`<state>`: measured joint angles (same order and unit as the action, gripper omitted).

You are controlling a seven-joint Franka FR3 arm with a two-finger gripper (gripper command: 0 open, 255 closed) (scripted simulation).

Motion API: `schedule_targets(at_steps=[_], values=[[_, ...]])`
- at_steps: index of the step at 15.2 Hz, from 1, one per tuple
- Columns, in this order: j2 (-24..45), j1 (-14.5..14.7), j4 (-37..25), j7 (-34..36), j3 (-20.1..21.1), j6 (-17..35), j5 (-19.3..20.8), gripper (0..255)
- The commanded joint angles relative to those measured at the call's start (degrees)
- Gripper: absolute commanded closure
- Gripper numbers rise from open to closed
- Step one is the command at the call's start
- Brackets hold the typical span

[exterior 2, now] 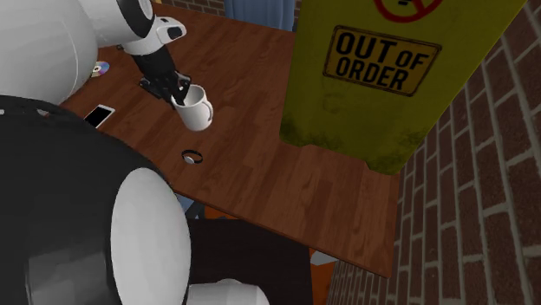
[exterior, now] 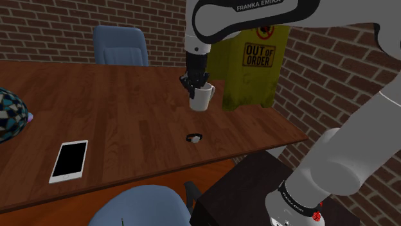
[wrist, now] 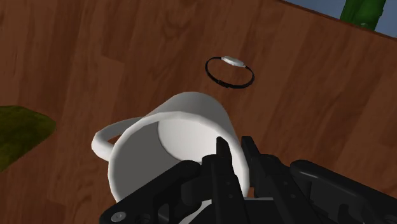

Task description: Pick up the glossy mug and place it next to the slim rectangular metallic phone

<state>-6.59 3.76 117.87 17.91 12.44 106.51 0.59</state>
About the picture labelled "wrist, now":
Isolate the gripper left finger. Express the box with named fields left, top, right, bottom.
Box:
left=99, top=136, right=249, bottom=224

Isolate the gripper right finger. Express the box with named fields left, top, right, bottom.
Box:
left=241, top=136, right=397, bottom=224

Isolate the white mug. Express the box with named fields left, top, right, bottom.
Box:
left=91, top=91, right=251, bottom=206

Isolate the black wristwatch with silver face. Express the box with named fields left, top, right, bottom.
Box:
left=205, top=55, right=255, bottom=90

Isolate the green plant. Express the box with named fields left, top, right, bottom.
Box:
left=339, top=0, right=387, bottom=31

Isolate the olive green cloth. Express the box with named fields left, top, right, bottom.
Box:
left=0, top=105, right=57, bottom=172

